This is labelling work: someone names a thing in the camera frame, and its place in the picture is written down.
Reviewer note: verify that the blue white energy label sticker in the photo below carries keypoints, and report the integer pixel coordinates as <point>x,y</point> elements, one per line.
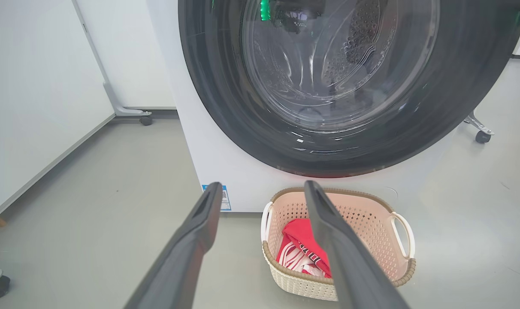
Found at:
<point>225,201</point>

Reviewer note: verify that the dark round glass washer door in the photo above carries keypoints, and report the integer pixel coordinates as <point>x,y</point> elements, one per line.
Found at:
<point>213,86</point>

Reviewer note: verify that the red and white garment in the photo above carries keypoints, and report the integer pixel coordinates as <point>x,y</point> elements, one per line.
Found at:
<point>298,240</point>

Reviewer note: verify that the white washing machine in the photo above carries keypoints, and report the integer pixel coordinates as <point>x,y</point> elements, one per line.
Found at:
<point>225,171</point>

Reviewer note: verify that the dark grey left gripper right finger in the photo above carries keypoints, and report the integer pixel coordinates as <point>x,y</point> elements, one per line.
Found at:
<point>350,266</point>

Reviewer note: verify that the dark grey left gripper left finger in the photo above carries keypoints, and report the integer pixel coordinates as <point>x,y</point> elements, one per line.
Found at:
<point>182,262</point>

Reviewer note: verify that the grey partition leg with caster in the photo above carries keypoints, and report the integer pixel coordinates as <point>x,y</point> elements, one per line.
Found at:
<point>122,109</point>
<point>481,131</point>

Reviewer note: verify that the cream perforated laundry basket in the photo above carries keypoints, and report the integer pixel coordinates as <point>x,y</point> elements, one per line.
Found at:
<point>371,231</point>

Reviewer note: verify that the stainless steel washing machine drum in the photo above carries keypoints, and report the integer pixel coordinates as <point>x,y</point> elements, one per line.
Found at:
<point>354,47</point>

